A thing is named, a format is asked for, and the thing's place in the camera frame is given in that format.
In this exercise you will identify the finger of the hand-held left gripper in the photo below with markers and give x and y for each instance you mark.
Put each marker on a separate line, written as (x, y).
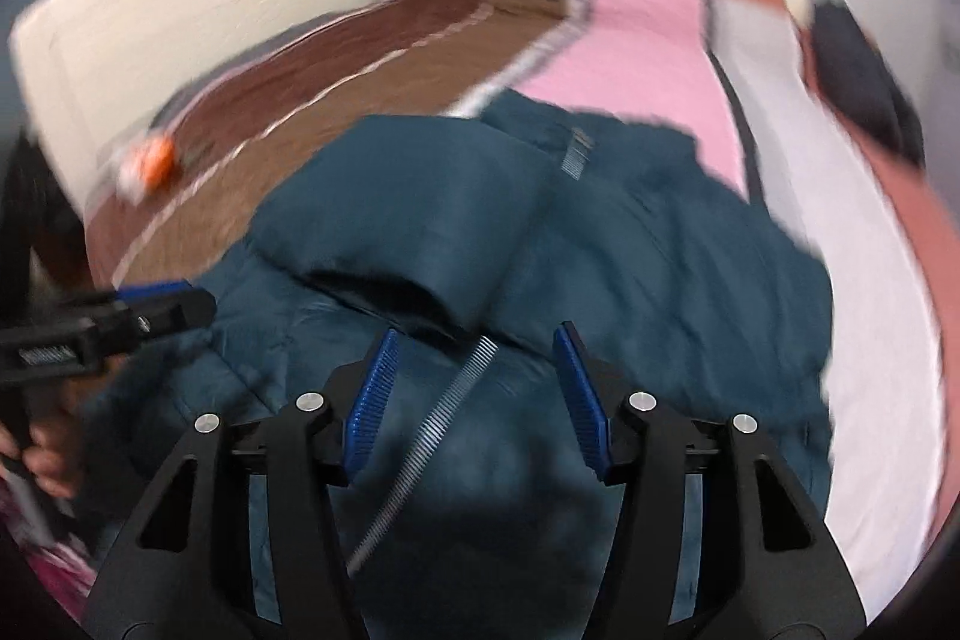
(169, 308)

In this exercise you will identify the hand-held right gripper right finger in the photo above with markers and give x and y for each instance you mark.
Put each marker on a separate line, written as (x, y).
(581, 400)

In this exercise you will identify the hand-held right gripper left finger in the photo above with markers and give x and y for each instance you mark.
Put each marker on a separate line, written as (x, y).
(373, 400)

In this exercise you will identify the dark teal puffer jacket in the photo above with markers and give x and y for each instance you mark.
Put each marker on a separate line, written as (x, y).
(540, 250)

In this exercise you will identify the person's left hand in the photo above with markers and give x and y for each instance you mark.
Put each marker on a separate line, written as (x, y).
(54, 452)

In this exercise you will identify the orange and white toy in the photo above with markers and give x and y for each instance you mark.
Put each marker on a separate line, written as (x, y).
(150, 164)

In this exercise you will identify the pink floral clothing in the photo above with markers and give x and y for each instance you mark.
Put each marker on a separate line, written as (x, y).
(41, 550)

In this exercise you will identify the white fleece blanket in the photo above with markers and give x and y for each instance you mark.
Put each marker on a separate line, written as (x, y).
(847, 310)

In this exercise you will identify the cream bed board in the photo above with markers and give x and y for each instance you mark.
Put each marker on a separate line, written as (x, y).
(187, 10)

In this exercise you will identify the brown blanket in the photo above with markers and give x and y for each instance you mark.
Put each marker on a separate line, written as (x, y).
(360, 55)

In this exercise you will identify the pink patchwork blanket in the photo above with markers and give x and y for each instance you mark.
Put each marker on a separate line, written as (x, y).
(637, 55)

